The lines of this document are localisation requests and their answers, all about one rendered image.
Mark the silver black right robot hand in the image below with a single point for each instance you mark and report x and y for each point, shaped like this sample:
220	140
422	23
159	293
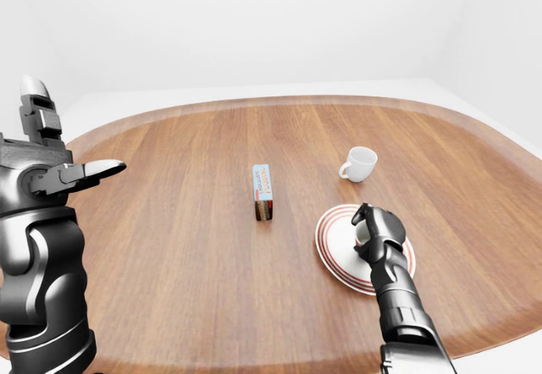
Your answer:
391	264

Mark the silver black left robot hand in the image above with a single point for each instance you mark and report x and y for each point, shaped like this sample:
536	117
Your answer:
40	260

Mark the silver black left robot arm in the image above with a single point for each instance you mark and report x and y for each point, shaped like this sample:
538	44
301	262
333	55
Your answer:
51	350

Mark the white plate with red rings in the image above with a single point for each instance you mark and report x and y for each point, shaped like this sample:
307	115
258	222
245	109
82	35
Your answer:
339	247

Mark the white mug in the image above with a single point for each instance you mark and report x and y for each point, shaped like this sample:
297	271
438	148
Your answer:
362	164

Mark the blue chocolate pudding box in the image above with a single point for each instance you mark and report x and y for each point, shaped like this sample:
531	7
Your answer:
263	188

